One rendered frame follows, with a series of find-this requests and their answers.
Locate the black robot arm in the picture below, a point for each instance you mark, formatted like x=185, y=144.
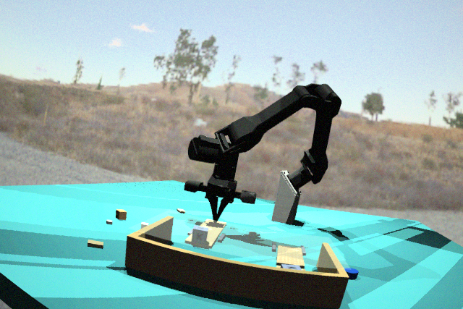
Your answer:
x=247, y=132

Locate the cream flat bar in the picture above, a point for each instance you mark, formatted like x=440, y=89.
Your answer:
x=93, y=243

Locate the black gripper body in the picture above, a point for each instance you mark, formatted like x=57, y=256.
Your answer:
x=245, y=196

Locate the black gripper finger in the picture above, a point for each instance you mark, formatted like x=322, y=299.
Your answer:
x=223, y=204
x=214, y=206

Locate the tan cube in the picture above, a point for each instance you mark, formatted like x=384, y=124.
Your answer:
x=121, y=214

